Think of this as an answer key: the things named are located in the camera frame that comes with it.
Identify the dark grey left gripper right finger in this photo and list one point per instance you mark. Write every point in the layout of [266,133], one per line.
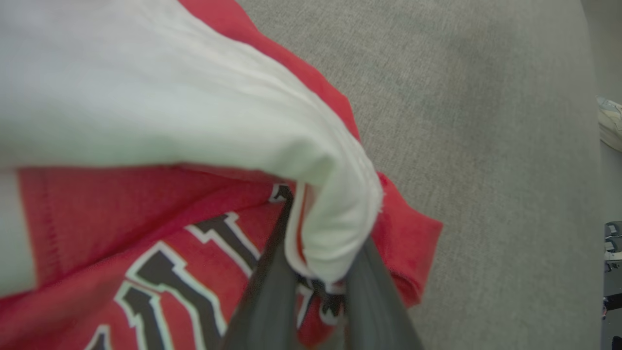
[374,311]

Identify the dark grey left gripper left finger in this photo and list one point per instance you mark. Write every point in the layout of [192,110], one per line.
[267,301]

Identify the red and white sports jersey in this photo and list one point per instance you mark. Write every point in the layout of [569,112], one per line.
[146,97]

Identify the grey fabric sofa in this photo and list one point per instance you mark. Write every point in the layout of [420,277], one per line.
[486,146]

